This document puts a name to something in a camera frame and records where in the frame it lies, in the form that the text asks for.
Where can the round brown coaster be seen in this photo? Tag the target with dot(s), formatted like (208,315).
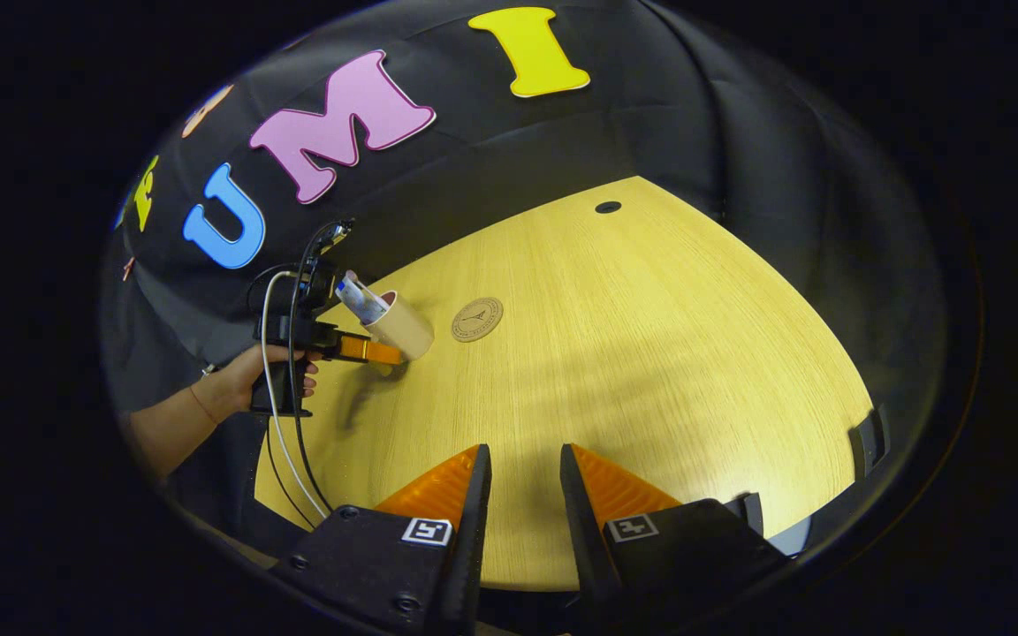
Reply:
(477,319)

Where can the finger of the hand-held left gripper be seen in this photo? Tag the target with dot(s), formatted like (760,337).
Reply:
(368,348)

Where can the wooden desktop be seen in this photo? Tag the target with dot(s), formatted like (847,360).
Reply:
(633,353)

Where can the black backdrop cloth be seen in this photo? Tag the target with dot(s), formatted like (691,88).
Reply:
(491,150)

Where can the beige cup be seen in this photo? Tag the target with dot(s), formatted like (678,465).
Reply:
(403,331)

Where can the white toothpaste tube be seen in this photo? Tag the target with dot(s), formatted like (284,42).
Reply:
(360,300)

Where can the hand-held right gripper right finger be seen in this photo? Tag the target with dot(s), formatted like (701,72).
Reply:
(584,539)

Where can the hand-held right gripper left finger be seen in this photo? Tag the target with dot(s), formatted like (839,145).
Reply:
(465,548)

